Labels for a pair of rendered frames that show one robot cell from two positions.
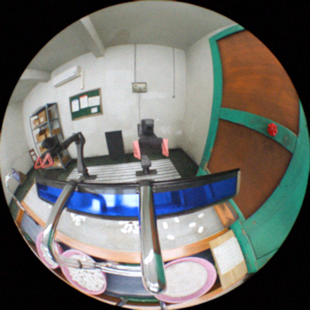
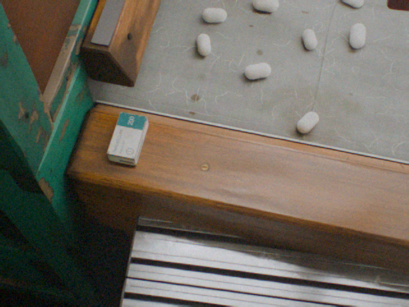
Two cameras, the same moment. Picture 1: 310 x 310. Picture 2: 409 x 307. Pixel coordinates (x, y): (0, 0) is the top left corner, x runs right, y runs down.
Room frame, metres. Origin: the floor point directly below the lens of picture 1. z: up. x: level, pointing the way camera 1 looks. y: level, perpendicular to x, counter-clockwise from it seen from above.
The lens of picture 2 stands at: (0.70, -0.09, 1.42)
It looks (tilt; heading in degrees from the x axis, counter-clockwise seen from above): 64 degrees down; 199
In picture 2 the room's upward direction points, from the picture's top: straight up
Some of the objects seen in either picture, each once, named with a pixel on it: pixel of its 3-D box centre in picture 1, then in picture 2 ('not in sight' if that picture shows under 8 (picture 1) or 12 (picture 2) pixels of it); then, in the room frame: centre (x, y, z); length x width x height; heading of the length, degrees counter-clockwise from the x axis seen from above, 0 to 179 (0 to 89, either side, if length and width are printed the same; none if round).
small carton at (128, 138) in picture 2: not in sight; (128, 138); (0.41, -0.28, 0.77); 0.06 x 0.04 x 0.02; 7
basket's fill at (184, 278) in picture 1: (182, 280); not in sight; (-0.16, -0.12, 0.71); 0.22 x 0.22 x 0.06
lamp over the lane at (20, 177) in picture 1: (15, 173); not in sight; (-0.01, 1.05, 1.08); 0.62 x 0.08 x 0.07; 97
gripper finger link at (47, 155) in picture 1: (46, 162); not in sight; (0.20, 0.57, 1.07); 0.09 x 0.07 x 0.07; 12
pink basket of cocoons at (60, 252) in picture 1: (51, 251); not in sight; (-0.24, 0.60, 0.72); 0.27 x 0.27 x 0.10
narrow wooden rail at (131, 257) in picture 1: (66, 239); not in sight; (-0.07, 0.50, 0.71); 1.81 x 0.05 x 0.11; 97
